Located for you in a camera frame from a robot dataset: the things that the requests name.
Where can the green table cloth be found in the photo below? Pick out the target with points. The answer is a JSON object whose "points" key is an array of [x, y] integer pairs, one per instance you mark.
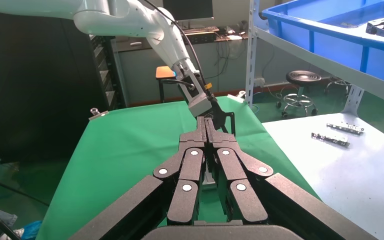
{"points": [[129, 149]]}

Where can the chrome base stool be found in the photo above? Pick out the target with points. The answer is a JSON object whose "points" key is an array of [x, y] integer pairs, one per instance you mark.
{"points": [[337, 82]]}

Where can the tall black equipment cabinet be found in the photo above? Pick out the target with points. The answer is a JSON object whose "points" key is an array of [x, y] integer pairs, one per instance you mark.
{"points": [[39, 86]]}

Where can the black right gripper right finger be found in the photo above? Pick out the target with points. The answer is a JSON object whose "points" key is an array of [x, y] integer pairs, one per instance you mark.
{"points": [[241, 188]]}

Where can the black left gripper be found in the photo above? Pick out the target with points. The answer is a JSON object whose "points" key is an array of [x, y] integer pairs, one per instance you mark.
{"points": [[216, 112]]}

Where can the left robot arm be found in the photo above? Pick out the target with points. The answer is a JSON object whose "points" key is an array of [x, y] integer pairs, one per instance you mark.
{"points": [[119, 20]]}

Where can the small notched metal strip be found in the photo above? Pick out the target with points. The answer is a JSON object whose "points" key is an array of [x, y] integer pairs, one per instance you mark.
{"points": [[330, 139], [344, 128]]}

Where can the black computer keyboard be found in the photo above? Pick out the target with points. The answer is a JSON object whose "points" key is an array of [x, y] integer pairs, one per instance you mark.
{"points": [[203, 29]]}

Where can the orange top square stool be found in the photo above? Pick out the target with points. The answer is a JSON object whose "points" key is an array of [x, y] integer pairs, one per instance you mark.
{"points": [[162, 72]]}

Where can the black seat chrome stool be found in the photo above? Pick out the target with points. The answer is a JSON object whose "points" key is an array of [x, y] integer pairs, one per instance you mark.
{"points": [[303, 78]]}

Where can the white paper stack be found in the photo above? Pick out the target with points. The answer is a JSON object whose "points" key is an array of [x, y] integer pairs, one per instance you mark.
{"points": [[234, 36]]}

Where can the black computer monitor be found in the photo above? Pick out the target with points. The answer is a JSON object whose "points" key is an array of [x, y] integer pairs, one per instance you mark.
{"points": [[195, 9]]}

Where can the silver binder clip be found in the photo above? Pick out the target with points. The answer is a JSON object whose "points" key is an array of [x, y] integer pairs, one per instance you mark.
{"points": [[97, 114], [236, 97]]}

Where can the blue plastic bin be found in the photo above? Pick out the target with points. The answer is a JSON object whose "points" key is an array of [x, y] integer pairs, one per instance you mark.
{"points": [[337, 43]]}

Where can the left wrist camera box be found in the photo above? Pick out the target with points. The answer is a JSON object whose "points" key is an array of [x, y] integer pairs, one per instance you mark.
{"points": [[199, 104]]}

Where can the white metal shelf rack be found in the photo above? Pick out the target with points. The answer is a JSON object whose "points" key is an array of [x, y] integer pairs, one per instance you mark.
{"points": [[328, 64]]}

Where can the small white remote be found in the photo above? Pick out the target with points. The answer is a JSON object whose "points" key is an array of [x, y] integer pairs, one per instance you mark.
{"points": [[135, 43]]}

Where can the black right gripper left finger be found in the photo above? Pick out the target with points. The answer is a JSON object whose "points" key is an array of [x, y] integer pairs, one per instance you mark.
{"points": [[187, 185]]}

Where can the black rack equipment box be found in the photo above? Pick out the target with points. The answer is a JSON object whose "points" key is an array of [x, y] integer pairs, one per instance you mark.
{"points": [[203, 38]]}

